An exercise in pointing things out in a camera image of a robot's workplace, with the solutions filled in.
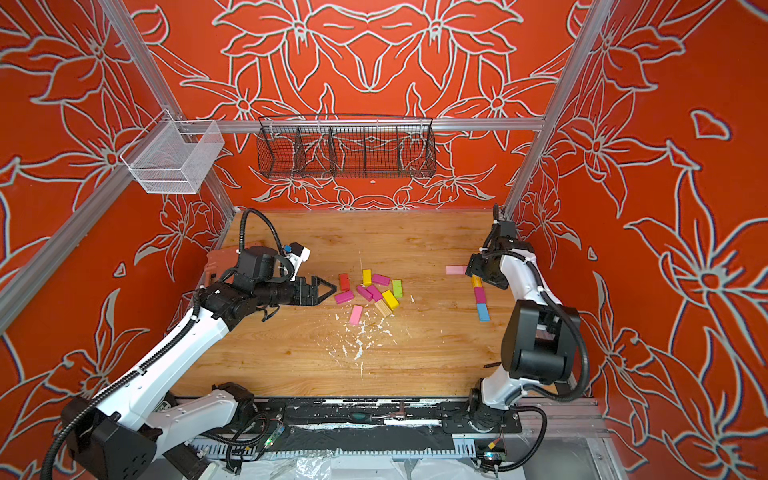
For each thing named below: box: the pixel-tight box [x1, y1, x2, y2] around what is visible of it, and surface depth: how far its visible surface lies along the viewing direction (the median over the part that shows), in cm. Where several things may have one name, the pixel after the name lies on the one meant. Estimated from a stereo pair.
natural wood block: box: [374, 299, 393, 317], surface depth 93 cm
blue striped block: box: [476, 303, 491, 322], surface depth 92 cm
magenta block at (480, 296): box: [474, 286, 487, 303], surface depth 97 cm
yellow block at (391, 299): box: [382, 290, 400, 310], surface depth 95 cm
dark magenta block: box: [366, 285, 383, 301], surface depth 97 cm
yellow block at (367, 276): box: [362, 269, 373, 286], surface depth 101 cm
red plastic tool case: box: [205, 248, 239, 285], surface depth 99 cm
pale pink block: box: [349, 305, 363, 325], surface depth 92 cm
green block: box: [392, 280, 403, 298], surface depth 97 cm
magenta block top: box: [372, 274, 391, 286], surface depth 102 cm
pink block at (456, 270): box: [446, 265, 468, 275], surface depth 104 cm
